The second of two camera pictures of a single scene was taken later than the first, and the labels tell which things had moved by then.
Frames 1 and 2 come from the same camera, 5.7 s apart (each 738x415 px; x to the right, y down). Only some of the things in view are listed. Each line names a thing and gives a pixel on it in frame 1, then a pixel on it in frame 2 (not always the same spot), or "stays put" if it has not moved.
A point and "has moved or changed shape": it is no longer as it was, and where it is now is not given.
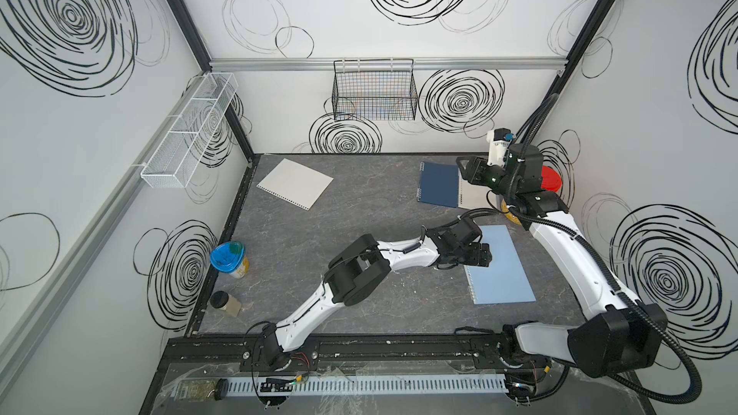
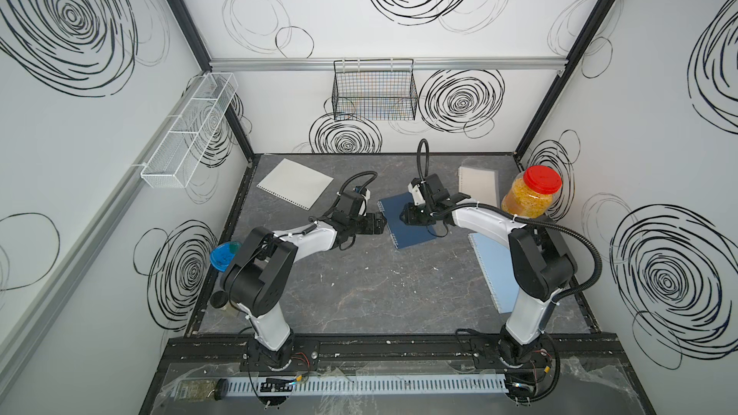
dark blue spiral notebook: [438, 184] -> [403, 234]
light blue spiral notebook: [504, 280] has moved or changed shape
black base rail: [483, 352] stays put
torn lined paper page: [295, 183] stays put
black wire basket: [374, 89] stays put
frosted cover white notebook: [474, 196] stays put
